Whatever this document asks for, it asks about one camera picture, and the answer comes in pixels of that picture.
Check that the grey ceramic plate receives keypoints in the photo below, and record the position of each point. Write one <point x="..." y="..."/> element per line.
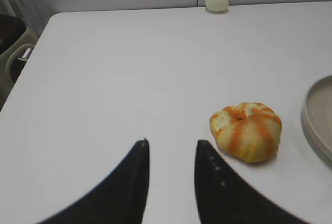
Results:
<point x="316" y="118"/>

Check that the beige plastic chair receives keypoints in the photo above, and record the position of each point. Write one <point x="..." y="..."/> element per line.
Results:
<point x="15" y="36"/>

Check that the peeled orange fruit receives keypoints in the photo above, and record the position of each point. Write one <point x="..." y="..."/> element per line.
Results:
<point x="250" y="132"/>

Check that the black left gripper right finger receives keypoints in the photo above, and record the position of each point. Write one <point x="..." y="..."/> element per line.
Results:
<point x="222" y="196"/>

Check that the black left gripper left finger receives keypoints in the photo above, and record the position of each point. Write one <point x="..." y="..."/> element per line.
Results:
<point x="120" y="198"/>

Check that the pale white egg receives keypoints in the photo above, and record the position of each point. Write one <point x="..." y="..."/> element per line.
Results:
<point x="217" y="5"/>

